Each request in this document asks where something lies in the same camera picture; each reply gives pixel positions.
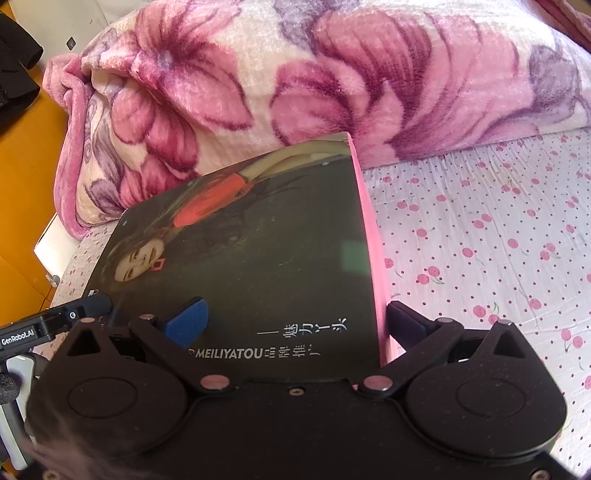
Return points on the yellow cabinet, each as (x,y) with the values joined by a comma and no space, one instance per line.
(27,194)

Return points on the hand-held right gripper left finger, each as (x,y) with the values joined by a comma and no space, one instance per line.
(187,321)

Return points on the black cloth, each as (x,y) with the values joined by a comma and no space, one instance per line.
(16,60)

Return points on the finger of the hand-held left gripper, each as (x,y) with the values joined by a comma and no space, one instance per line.
(94,307)

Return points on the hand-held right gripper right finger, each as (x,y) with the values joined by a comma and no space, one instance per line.
(406,323)

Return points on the portrait print box lid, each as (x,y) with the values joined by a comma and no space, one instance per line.
(258,249)

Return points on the white bed side board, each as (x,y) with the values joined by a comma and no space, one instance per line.
(57,249)

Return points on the pink floral fleece blanket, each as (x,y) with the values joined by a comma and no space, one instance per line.
(323,78)

